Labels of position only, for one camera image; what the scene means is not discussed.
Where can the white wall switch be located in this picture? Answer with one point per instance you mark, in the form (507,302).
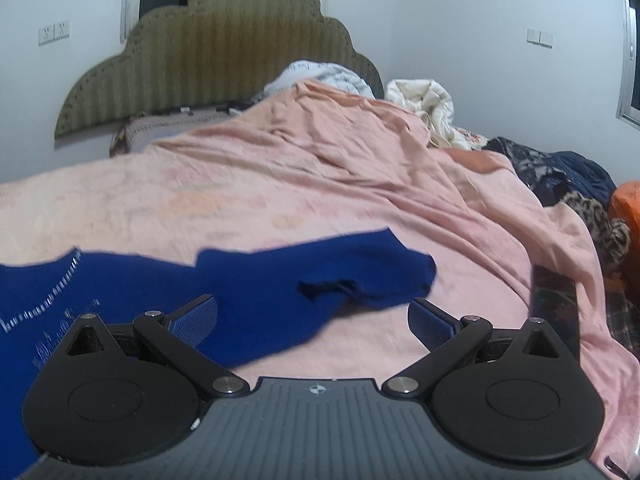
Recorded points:
(539,38)

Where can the right side window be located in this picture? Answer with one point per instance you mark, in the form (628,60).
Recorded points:
(628,107)

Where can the dark patterned clothes pile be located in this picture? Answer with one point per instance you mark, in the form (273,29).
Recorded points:
(551,175)

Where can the cream crumpled comforter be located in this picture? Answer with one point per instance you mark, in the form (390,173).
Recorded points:
(433,105)

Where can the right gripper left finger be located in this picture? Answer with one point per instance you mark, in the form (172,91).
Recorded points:
(112,394)

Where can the leopard print garment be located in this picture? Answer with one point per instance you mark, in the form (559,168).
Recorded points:
(611,237)

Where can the blue knit sweater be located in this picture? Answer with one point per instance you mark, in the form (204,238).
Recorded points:
(266,302)

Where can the beige patterned pillow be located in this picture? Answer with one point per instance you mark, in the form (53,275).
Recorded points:
(138,132)

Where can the pink bed blanket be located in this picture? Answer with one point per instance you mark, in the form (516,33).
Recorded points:
(314,162)

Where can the plaid fabric at bedside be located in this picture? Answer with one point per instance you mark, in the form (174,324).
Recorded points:
(554,298)

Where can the white wall socket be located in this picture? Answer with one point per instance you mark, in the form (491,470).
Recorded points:
(53,32)

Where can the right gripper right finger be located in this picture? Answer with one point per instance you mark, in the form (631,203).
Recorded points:
(509,396)

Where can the orange cloth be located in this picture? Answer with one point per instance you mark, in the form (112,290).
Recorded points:
(625,205)

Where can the olive green padded headboard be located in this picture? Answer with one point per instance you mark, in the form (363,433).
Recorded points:
(208,52)

